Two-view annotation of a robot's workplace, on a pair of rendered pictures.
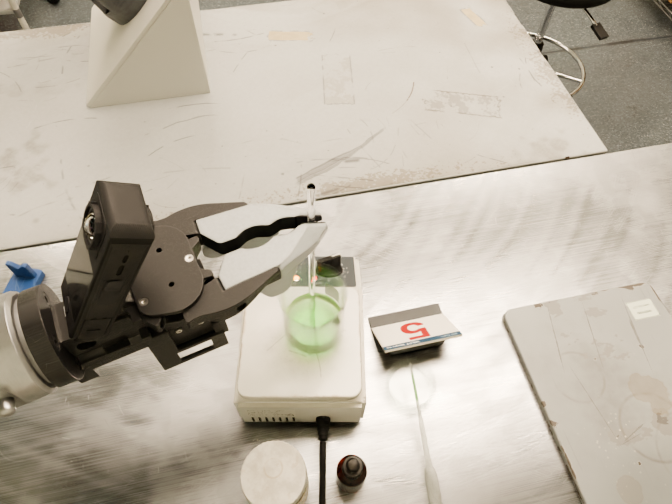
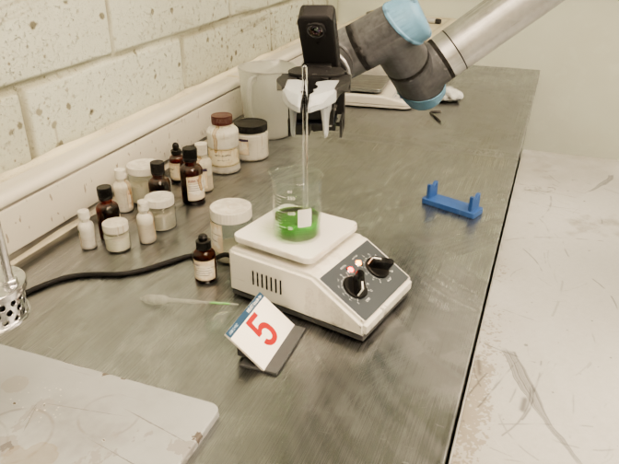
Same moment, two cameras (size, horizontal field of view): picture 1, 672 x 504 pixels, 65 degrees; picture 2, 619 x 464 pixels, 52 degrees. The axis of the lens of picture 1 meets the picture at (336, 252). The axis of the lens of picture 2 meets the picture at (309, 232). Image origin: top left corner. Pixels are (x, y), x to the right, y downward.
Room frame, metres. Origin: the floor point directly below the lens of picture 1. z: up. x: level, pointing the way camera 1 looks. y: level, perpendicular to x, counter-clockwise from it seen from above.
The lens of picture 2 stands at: (0.64, -0.55, 1.35)
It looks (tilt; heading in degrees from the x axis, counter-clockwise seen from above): 27 degrees down; 125
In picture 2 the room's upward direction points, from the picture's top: straight up
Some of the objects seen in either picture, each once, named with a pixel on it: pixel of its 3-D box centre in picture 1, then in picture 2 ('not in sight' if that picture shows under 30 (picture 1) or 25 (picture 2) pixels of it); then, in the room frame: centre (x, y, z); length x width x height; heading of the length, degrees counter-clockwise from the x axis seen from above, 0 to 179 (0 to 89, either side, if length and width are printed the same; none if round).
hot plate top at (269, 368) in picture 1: (301, 339); (297, 231); (0.21, 0.03, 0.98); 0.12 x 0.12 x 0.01; 2
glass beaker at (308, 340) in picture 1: (313, 315); (295, 205); (0.22, 0.02, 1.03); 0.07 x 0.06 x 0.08; 6
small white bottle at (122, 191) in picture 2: not in sight; (122, 189); (-0.17, 0.06, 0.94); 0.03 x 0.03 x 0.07
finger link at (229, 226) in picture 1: (261, 237); (323, 113); (0.23, 0.06, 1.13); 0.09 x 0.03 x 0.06; 119
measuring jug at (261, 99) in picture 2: not in sight; (265, 101); (-0.23, 0.51, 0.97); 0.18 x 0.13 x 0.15; 107
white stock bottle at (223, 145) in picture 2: not in sight; (223, 142); (-0.16, 0.30, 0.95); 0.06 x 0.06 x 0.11
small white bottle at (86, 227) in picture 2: not in sight; (86, 228); (-0.11, -0.06, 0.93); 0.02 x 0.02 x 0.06
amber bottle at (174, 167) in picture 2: not in sight; (177, 161); (-0.19, 0.21, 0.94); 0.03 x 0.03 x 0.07
